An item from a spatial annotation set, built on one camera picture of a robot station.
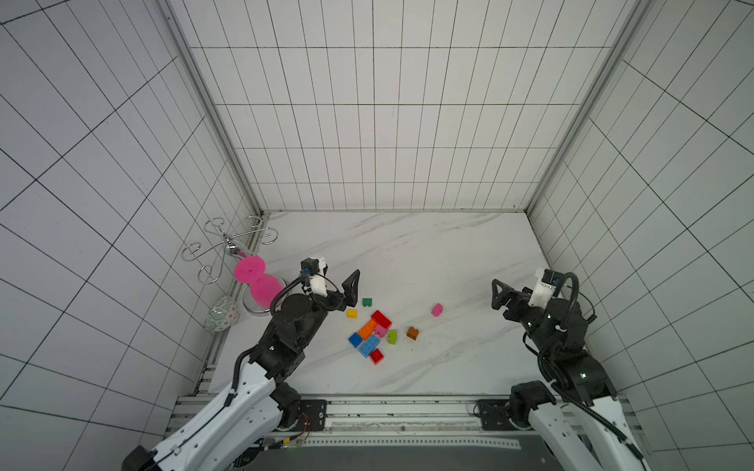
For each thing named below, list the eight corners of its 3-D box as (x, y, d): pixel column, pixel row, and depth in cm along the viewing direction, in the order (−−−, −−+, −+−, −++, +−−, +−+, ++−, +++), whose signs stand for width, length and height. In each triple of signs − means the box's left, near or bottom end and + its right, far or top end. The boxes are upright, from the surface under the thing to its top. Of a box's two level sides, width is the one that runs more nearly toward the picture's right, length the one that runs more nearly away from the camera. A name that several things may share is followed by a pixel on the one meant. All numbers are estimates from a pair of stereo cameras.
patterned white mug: (212, 336, 88) (203, 329, 83) (217, 302, 95) (209, 294, 91) (239, 330, 89) (231, 323, 85) (242, 297, 96) (235, 289, 92)
